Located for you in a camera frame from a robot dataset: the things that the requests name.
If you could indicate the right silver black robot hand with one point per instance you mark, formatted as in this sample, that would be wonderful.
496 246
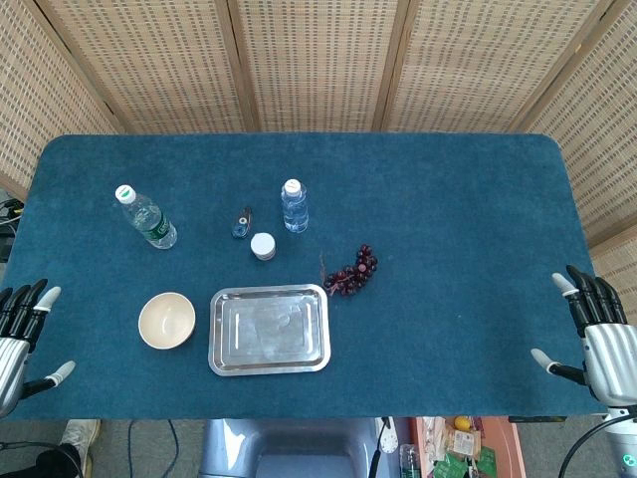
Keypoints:
608 359

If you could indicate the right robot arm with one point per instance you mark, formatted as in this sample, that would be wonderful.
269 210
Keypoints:
622 438

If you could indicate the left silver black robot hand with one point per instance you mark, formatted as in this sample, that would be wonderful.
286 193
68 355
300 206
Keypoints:
11 348

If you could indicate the small blue label water bottle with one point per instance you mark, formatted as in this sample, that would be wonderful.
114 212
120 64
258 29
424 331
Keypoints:
294 206

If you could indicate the clear plastic bottle in box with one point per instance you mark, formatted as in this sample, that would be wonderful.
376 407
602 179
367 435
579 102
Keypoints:
409 460

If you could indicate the yellow fruit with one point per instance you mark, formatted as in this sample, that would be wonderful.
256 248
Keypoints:
462 422

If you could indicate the white sneaker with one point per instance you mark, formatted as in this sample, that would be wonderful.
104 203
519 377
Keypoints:
79 438

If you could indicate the dark red grape bunch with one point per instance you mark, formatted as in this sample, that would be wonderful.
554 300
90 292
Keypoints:
354 275

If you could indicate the woven bamboo folding screen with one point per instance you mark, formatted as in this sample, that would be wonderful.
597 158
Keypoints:
318 65

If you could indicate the pink box of snacks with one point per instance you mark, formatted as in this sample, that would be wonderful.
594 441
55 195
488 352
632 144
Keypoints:
468 448

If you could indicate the blue felt table mat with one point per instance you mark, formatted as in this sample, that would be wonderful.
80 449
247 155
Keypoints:
318 249

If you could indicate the white lidded round jar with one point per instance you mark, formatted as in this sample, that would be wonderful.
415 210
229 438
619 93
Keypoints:
262 246

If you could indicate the cream ceramic bowl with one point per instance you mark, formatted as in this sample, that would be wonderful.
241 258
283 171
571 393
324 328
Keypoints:
166 321

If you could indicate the rectangular stainless steel tray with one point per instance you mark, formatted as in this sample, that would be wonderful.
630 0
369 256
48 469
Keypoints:
270 329

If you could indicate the green label water bottle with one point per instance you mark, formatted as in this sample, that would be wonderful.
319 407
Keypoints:
147 217

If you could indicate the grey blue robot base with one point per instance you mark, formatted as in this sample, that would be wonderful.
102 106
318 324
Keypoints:
293 448

